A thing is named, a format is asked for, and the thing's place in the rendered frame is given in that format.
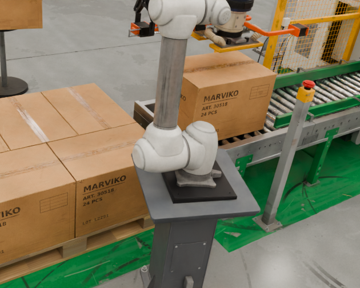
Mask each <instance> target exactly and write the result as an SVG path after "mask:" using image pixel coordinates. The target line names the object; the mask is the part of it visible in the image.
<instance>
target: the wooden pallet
mask: <svg viewBox="0 0 360 288"><path fill-rule="evenodd" d="M152 228H155V224H153V221H152V220H151V218H150V214H149V213H147V214H144V215H140V216H138V217H135V218H132V219H129V220H126V221H123V222H120V223H118V224H115V225H112V226H109V227H106V228H104V229H100V230H97V231H94V232H92V233H89V234H86V235H83V236H80V237H77V238H76V237H74V239H71V240H69V241H66V242H62V243H60V244H57V245H54V246H51V247H48V248H46V249H43V250H40V251H36V252H34V253H31V254H28V255H25V256H22V257H19V258H17V259H14V260H11V261H8V262H5V263H2V264H0V285H1V284H3V283H6V282H9V281H12V280H14V279H17V278H19V277H22V276H25V275H28V274H30V273H33V272H36V271H38V270H41V269H44V268H47V267H49V266H52V265H55V264H57V263H60V262H63V261H66V260H68V259H71V258H74V257H77V256H79V255H82V254H84V253H88V252H90V251H93V250H95V249H98V248H100V247H104V246H106V245H109V244H111V243H114V242H117V241H120V240H122V239H125V238H128V237H130V236H133V235H136V234H139V233H141V232H144V231H147V230H150V229H152Z"/></svg>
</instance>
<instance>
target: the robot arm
mask: <svg viewBox="0 0 360 288"><path fill-rule="evenodd" d="M144 7H145V8H146V10H147V11H148V13H149V17H150V21H151V22H150V24H149V36H154V30H155V24H157V25H158V30H159V33H160V35H161V36H162V40H161V51H160V58H159V69H158V81H157V92H156V99H155V110H154V120H153V122H152V123H151V124H149V125H148V127H147V128H146V131H145V133H144V135H143V137H142V138H141V139H139V140H138V141H137V142H136V143H135V145H134V148H133V160H134V163H135V165H136V166H137V167H138V168H140V169H142V170H144V171H146V172H150V173H164V172H169V171H175V175H176V178H177V186H180V187H183V186H194V187H209V188H212V189H214V188H215V187H216V184H215V182H214V181H213V178H219V177H221V175H222V174H221V171H218V170H213V169H212V168H213V164H214V161H215V158H216V154H217V149H218V136H217V132H216V130H215V128H214V126H213V125H211V124H210V123H208V122H205V121H196V122H193V123H191V124H189V125H188V126H187V128H186V130H184V131H181V129H180V128H179V126H178V125H177V122H178V113H179V104H180V98H181V89H182V80H183V71H184V65H185V56H186V48H187V39H188V38H189V37H190V36H191V34H192V32H193V30H194V28H195V26H196V25H209V24H212V25H214V26H220V25H224V24H225V23H227V22H228V21H229V19H230V17H231V9H230V6H229V4H228V3H227V1H226V0H137V1H136V3H135V6H134V8H133V10H134V11H135V22H140V21H141V13H140V12H141V11H142V9H143V8H144Z"/></svg>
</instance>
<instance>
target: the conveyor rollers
mask: <svg viewBox="0 0 360 288"><path fill-rule="evenodd" d="M313 82H314V83H315V87H313V88H312V89H314V90H315V93H314V96H313V100H312V101H311V103H310V106H309V107H313V106H316V105H321V104H324V103H328V102H332V101H336V100H339V99H343V98H347V97H351V96H354V95H358V94H360V73H359V72H357V71H354V72H350V73H345V74H340V75H335V76H332V77H327V78H322V79H317V80H314V81H313ZM302 86H304V85H303V84H302V83H299V84H296V85H291V86H285V87H280V88H277V89H273V92H272V95H271V99H270V103H269V107H268V110H267V114H266V119H265V122H264V127H263V129H262V130H258V131H254V132H250V133H248V134H249V135H248V134H242V135H238V137H239V138H240V139H241V140H243V139H247V138H251V137H254V136H258V135H261V134H265V133H269V132H271V131H275V130H279V129H282V128H286V127H288V126H289V125H288V126H284V127H280V128H277V129H276V128H274V127H273V126H274V122H275V118H276V116H278V115H282V114H286V113H290V112H293V110H294V106H295V103H296V100H297V98H296V97H297V93H298V89H299V87H302ZM356 107H359V106H354V107H351V108H348V109H344V110H341V111H337V112H334V113H330V114H326V115H323V116H320V117H316V118H313V119H317V118H321V117H325V116H327V115H331V114H335V113H339V112H342V111H345V110H349V109H353V108H356ZM238 137H236V136H235V137H231V138H227V140H229V141H230V142H231V143H233V142H236V141H240V139H239V138H238ZM227 140H225V139H222V140H219V141H218V144H219V145H220V146H223V145H226V144H229V143H230V142H228V141H227Z"/></svg>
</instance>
